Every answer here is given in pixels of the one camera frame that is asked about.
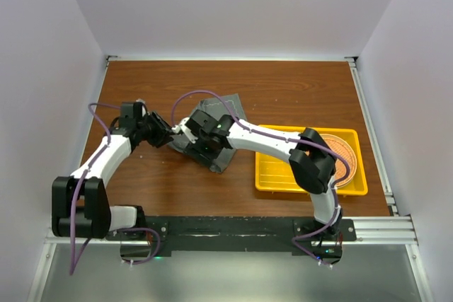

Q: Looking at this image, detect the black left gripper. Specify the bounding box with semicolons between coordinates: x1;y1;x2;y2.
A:
136;110;176;149

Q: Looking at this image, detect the grey cloth napkin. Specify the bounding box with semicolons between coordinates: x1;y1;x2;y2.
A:
168;93;246;168

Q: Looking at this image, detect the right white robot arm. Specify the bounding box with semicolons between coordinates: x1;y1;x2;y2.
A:
177;110;342;240

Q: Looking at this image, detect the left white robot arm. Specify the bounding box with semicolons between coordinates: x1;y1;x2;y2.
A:
52;101;174;240

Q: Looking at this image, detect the yellow plastic tray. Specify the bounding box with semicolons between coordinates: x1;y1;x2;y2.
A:
255;127;368;196

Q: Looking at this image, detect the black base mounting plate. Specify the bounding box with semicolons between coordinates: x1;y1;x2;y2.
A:
105;214;356;270

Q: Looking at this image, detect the round woven orange plate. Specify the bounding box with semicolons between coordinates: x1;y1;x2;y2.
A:
318;133;357;190

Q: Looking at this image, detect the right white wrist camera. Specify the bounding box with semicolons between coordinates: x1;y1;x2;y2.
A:
171;117;197;144

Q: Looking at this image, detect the aluminium frame rail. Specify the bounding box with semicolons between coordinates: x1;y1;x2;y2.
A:
44;216;418;245

